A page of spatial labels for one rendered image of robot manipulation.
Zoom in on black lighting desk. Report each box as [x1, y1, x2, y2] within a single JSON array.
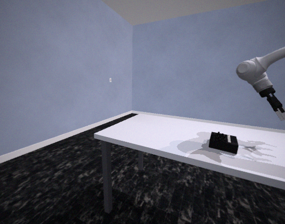
[[209, 132, 239, 154]]

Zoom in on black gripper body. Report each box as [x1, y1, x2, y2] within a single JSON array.
[[259, 87, 275, 100]]

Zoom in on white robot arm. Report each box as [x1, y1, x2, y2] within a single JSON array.
[[236, 47, 285, 93]]

